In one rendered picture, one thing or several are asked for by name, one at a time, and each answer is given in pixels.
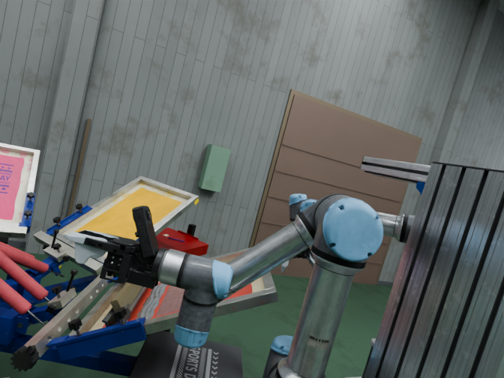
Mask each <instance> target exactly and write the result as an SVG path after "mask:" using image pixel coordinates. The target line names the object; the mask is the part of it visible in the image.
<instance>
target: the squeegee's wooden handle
mask: <svg viewBox="0 0 504 378"><path fill-rule="evenodd" d="M141 289H142V286H138V285H136V284H132V283H126V284H125V285H124V286H123V287H122V289H121V290H120V291H119V293H118V294H117V295H116V297H115V298H114V299H113V300H112V301H111V305H112V308H113V310H114V311H115V310H117V309H118V308H123V307H124V308H125V307H126V306H127V304H130V305H131V303H132V302H133V300H134V299H135V298H136V296H137V294H138V293H139V291H140V290H141ZM130 305H129V306H128V307H130Z"/></svg>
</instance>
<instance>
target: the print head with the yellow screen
mask: <svg viewBox="0 0 504 378"><path fill-rule="evenodd" d="M197 199H199V196H197V195H194V194H192V193H188V192H186V191H183V190H179V189H178V188H175V187H171V186H169V185H166V184H163V183H160V182H158V181H154V180H151V179H150V178H146V177H143V176H140V177H138V178H136V179H134V180H133V181H131V182H130V183H128V184H126V185H125V186H124V187H122V188H120V189H118V190H117V191H115V192H114V193H112V194H110V195H109V196H107V197H106V198H104V199H102V200H101V201H100V202H97V203H96V204H94V205H93V206H91V207H89V206H88V205H86V206H85V207H83V206H82V204H77V205H75V206H76V209H79V211H76V212H75V213H73V214H72V215H70V216H68V217H66V218H65V219H64V220H62V221H61V218H60V217H55V218H53V222H54V223H56V224H55V225H54V226H51V227H50V228H49V229H47V230H46V231H47V232H43V231H39V232H37V233H35V234H34V235H33V236H34V238H35V240H36V242H39V243H41V244H42V245H43V251H44V253H45V254H46V255H47V256H49V257H48V258H46V259H45V260H44V261H42V262H43V263H46V264H48V266H49V268H48V269H49V270H51V271H54V272H57V273H59V274H60V273H61V271H60V269H59V266H60V265H61V264H63V263H64V262H67V261H68V260H70V261H71V262H73V263H76V264H77V265H78V266H80V267H82V268H84V269H85V270H87V271H89V272H91V273H92V274H94V275H96V276H99V275H100V274H101V270H102V268H103V264H104V260H105V259H106V258H107V254H108V253H107V252H106V253H105V254H104V255H103V256H99V258H97V259H94V258H92V257H90V258H89V259H88V260H87V261H86V262H85V263H84V264H79V263H77V262H76V260H75V243H74V241H71V240H69V239H66V238H64V234H68V233H73V232H80V231H83V230H90V231H95V232H99V233H107V234H110V235H114V236H121V237H123V238H128V239H133V240H136V241H138V242H139V237H138V234H137V228H136V225H135V222H134V218H133V212H132V209H133V208H135V207H137V206H148V207H149V209H150V211H151V216H152V223H153V226H154V231H155V235H156V236H157V235H158V234H159V233H160V232H162V231H163V230H164V229H165V228H167V227H168V226H169V225H170V224H171V223H172V222H173V221H175V220H176V219H177V218H178V217H180V216H181V215H182V214H183V213H185V212H186V211H187V210H188V209H189V208H190V207H191V206H193V205H194V204H195V203H194V202H195V201H196V200H197ZM29 271H30V273H31V274H29V275H30V276H31V277H37V276H40V275H41V279H42V278H43V277H45V276H46V275H48V274H49V273H50V271H46V272H45V273H40V272H38V271H35V270H32V269H30V270H29Z"/></svg>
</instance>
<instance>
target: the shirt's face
mask: <svg viewBox="0 0 504 378"><path fill-rule="evenodd" d="M177 344H178V343H177V342H176V340H175V338H174V334H173V333H169V332H166V331H159V332H155V333H152V334H148V336H147V338H146V340H145V342H144V344H143V346H142V349H141V350H140V352H139V355H138V357H137V359H136V361H135V363H134V366H133V368H132V370H131V372H130V375H129V377H128V378H168V376H169V373H170V368H171V365H172V363H173V358H174V355H175V352H176V347H177ZM201 347H203V348H206V349H210V350H217V351H219V357H218V369H217V378H242V355H241V348H239V347H237V346H230V345H226V344H223V343H216V342H212V341H209V340H207V341H206V342H205V344H204V345H203V346H201Z"/></svg>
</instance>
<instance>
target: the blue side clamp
mask: <svg viewBox="0 0 504 378"><path fill-rule="evenodd" d="M145 320H146V318H145V317H143V318H140V319H135V320H131V321H128V322H126V323H127V324H126V325H121V323H119V324H116V325H111V326H108V327H105V328H99V329H96V330H93V331H87V332H84V333H82V336H79V337H76V334H75V335H72V336H69V338H68V339H67V340H62V341H59V342H56V343H55V345H56V347H57V350H58V354H59V356H60V359H61V361H62V362H63V361H66V360H69V359H74V358H77V357H80V356H86V355H89V354H92V353H98V352H101V351H104V350H109V349H112V348H116V347H121V346H124V345H128V344H133V343H136V342H140V341H144V340H146V333H145V331H144V328H143V323H144V322H145Z"/></svg>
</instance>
